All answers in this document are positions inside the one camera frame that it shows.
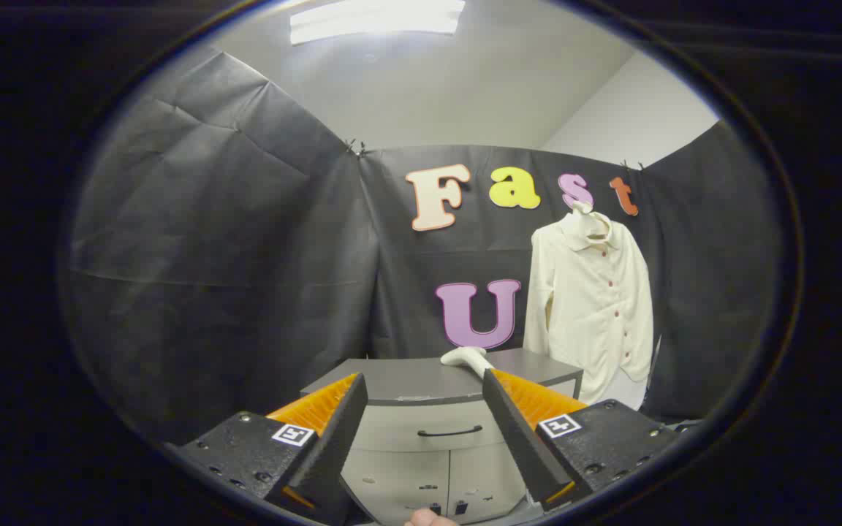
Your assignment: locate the black backdrop cloth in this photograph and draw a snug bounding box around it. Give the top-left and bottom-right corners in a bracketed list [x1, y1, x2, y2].
[63, 47, 784, 446]

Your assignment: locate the grey cabinet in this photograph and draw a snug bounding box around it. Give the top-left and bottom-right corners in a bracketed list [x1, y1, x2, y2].
[300, 348, 584, 525]

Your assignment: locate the ceiling light panel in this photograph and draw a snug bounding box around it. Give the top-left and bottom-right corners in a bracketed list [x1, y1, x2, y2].
[289, 0, 467, 46]

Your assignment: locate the white clothes hanger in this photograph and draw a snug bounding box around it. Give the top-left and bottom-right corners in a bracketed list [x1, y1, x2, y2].
[564, 201, 612, 242]

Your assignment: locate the cream button-up shirt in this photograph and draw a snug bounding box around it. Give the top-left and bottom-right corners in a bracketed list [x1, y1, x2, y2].
[523, 212, 654, 405]

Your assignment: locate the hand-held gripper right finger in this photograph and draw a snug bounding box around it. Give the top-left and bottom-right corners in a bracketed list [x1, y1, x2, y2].
[482, 369, 685, 514]

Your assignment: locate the white garment steamer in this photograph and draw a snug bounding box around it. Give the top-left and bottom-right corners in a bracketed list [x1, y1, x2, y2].
[440, 347, 496, 379]

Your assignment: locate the white hanging cloth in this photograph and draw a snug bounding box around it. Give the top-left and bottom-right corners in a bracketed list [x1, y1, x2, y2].
[589, 358, 650, 411]

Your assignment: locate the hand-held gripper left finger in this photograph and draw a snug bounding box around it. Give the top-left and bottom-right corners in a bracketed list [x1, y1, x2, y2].
[165, 373, 369, 526]

